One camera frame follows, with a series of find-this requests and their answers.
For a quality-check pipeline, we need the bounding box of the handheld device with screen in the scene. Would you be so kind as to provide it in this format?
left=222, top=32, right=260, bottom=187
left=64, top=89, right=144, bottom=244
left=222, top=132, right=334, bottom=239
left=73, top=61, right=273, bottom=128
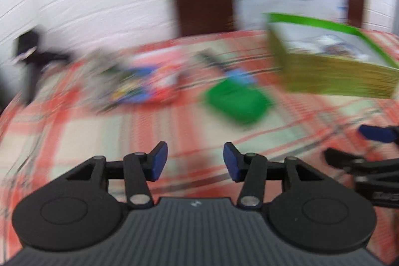
left=13, top=28, right=72, bottom=106

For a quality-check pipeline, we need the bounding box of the floral fabric pouch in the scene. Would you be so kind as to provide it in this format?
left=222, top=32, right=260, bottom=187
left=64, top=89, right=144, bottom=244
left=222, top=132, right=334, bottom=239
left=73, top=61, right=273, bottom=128
left=83, top=48, right=127, bottom=112

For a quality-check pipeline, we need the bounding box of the green edged storage box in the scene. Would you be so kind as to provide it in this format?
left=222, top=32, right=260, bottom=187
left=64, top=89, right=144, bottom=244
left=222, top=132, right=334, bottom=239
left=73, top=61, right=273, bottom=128
left=264, top=13, right=398, bottom=98

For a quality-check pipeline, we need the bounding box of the green pouch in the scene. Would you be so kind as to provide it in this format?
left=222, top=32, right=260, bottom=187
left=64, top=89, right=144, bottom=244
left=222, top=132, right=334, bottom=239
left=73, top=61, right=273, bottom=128
left=203, top=78, right=274, bottom=125

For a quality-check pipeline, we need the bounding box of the plaid bed blanket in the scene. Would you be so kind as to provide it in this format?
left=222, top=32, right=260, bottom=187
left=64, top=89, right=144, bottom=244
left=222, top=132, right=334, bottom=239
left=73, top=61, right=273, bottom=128
left=1, top=32, right=398, bottom=261

